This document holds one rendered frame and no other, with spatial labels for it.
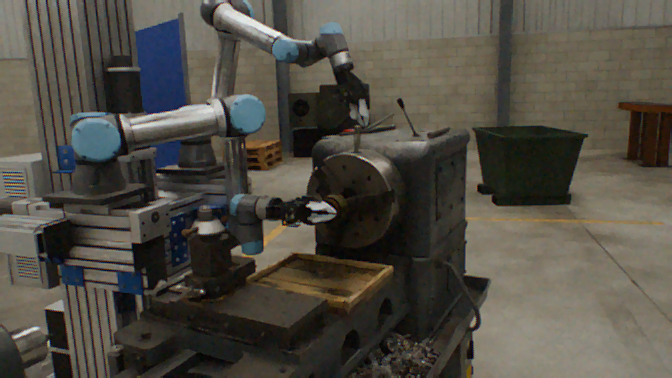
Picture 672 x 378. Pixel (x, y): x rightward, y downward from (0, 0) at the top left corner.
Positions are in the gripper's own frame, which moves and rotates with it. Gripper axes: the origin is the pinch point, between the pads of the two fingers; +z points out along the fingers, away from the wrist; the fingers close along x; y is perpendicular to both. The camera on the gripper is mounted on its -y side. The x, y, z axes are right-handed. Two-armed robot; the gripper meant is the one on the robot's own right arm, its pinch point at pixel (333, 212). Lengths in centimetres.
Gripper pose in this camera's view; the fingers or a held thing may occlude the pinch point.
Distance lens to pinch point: 151.9
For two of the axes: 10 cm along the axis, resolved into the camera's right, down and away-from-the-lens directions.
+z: 8.7, 0.6, -4.9
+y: -4.9, 1.9, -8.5
